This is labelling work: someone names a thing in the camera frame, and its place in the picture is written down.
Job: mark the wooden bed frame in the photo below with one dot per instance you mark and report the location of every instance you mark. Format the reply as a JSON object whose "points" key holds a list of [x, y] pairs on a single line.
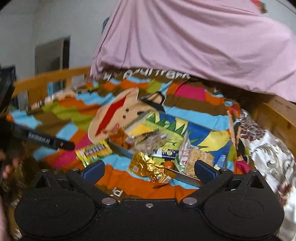
{"points": [[272, 112]]}

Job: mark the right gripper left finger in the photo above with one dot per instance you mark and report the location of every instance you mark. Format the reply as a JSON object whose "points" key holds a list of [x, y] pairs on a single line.
{"points": [[84, 182]]}

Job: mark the person's left hand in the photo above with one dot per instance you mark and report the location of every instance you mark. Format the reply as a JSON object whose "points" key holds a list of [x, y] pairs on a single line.
{"points": [[10, 168]]}

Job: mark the colourful metal tray box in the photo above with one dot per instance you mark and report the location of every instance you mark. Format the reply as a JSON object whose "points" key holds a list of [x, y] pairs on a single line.
{"points": [[217, 143]]}

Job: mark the yellow biscuit snack pack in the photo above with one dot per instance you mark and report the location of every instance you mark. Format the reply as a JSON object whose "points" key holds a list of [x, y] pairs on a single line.
{"points": [[92, 153]]}

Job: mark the small orange fruit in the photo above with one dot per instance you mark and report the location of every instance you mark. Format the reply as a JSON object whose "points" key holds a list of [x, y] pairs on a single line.
{"points": [[169, 164]]}

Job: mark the pink bed sheet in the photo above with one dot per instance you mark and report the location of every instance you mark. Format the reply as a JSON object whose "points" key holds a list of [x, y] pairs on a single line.
{"points": [[224, 41]]}

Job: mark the grey door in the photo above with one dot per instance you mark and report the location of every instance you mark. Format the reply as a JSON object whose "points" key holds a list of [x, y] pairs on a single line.
{"points": [[53, 55]]}

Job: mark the white red snack packet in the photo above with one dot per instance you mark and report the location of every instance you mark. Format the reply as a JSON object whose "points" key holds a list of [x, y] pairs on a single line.
{"points": [[184, 153]]}

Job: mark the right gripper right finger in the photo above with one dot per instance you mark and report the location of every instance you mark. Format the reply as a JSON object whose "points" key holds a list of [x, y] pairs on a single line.
{"points": [[213, 182]]}

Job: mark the white floral patterned quilt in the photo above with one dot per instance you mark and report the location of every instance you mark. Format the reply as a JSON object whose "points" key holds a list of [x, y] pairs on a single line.
{"points": [[276, 163]]}

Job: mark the orange snack packet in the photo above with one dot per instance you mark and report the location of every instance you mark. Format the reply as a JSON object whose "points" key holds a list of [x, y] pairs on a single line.
{"points": [[118, 136]]}

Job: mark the gold foil snack bag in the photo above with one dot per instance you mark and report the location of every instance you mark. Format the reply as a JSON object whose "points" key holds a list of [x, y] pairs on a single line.
{"points": [[143, 166]]}

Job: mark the puffed rice cracker pack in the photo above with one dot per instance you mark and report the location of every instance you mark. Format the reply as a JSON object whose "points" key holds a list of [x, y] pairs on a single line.
{"points": [[195, 155]]}

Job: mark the clear pack dried meat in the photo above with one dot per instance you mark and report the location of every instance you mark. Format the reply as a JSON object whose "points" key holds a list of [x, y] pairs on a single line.
{"points": [[147, 143]]}

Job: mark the colourful cartoon bed blanket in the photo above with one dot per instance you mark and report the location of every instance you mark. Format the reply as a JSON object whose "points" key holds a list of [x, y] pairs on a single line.
{"points": [[134, 91]]}

